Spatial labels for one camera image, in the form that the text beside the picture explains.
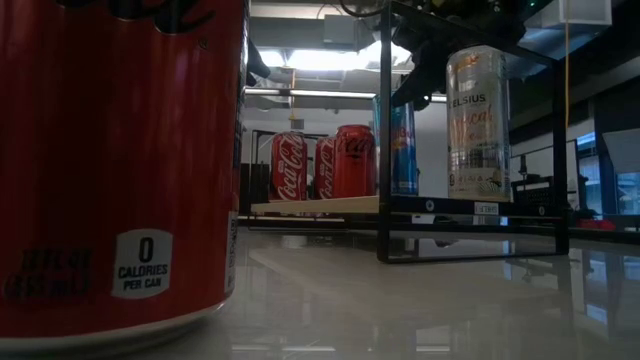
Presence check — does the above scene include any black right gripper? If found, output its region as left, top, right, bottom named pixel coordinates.
left=392, top=0, right=534, bottom=112

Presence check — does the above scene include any blue silver Red Bull can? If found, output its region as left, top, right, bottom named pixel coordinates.
left=372, top=93, right=420, bottom=197

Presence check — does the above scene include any white Celsius can black lid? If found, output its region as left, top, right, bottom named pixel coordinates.
left=445, top=44, right=513, bottom=203

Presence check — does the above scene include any red Coca-Cola classic can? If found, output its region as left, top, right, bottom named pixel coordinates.
left=270, top=131, right=310, bottom=203
left=313, top=135, right=337, bottom=200

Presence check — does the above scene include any red Coke Zero can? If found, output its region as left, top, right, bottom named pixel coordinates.
left=0, top=0, right=250, bottom=359
left=332, top=124, right=378, bottom=199

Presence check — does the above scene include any bright ceiling light panel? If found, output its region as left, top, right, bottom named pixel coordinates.
left=257, top=47, right=396, bottom=72

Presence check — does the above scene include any long tube light fixture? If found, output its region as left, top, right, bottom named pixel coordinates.
left=243, top=87, right=449, bottom=104

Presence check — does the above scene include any grey ceiling box unit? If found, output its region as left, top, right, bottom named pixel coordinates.
left=322, top=13, right=359, bottom=49

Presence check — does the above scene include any black equipment stand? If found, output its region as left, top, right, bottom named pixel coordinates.
left=509, top=154, right=591, bottom=221

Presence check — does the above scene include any white ceiling box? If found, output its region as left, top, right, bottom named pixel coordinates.
left=542, top=0, right=614, bottom=27

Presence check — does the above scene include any red box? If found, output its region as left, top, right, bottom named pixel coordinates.
left=579, top=218, right=617, bottom=232

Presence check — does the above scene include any wooden shelf with black frame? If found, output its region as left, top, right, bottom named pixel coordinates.
left=249, top=0, right=571, bottom=265

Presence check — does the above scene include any black table frame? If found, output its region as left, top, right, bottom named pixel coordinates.
left=238, top=213, right=640, bottom=247

